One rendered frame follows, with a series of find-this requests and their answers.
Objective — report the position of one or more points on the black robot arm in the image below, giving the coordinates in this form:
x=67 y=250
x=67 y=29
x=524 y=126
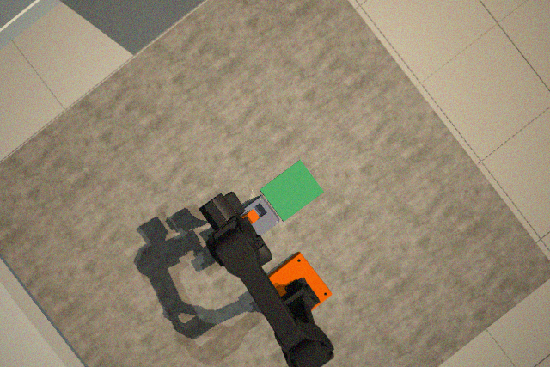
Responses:
x=232 y=245

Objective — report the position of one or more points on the orange l-shaped part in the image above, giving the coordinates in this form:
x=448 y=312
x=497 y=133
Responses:
x=251 y=216

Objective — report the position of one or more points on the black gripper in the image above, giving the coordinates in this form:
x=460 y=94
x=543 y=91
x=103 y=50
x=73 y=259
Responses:
x=265 y=253

